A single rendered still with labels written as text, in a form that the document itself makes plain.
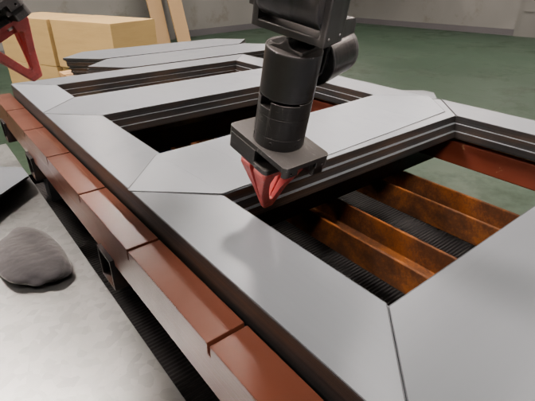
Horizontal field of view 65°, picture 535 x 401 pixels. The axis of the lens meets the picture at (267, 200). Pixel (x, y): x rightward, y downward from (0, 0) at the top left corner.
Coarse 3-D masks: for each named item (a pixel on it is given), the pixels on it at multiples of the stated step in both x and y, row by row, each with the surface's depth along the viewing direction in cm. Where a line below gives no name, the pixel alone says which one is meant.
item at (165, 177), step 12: (156, 156) 66; (156, 168) 62; (168, 168) 62; (180, 168) 62; (144, 180) 59; (156, 180) 59; (168, 180) 59; (180, 180) 59; (192, 180) 59; (168, 192) 56; (180, 192) 56; (192, 192) 56; (204, 192) 56; (216, 192) 56
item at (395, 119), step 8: (344, 104) 93; (352, 104) 93; (360, 104) 93; (344, 112) 87; (352, 112) 87; (360, 112) 87; (368, 112) 87; (376, 112) 87; (384, 112) 87; (392, 112) 87; (376, 120) 83; (384, 120) 83; (392, 120) 83; (400, 120) 83; (408, 120) 83; (416, 120) 83; (400, 128) 79
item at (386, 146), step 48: (240, 96) 104; (336, 96) 109; (384, 144) 74; (432, 144) 82; (480, 144) 82; (528, 144) 76; (240, 192) 57; (288, 192) 62; (288, 336) 34; (336, 384) 31
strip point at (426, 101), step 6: (384, 96) 98; (390, 96) 98; (396, 96) 98; (402, 96) 98; (408, 96) 98; (414, 96) 98; (420, 96) 98; (426, 96) 98; (408, 102) 94; (414, 102) 94; (420, 102) 94; (426, 102) 94; (432, 102) 94; (432, 108) 90; (438, 108) 90
